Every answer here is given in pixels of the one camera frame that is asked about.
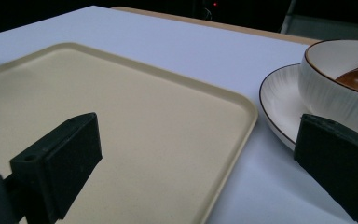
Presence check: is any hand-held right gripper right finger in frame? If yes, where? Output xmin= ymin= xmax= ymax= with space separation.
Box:
xmin=293 ymin=113 xmax=358 ymax=224

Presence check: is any white plate with brown rim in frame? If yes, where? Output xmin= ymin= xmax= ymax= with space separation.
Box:
xmin=258 ymin=63 xmax=358 ymax=152

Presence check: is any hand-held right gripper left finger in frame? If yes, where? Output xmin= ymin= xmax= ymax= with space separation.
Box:
xmin=8 ymin=112 xmax=103 ymax=224

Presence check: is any beige plastic tray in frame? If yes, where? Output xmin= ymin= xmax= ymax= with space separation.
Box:
xmin=0 ymin=42 xmax=259 ymax=224

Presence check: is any white bowl with brown rim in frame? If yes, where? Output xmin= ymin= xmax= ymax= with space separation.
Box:
xmin=297 ymin=38 xmax=358 ymax=143

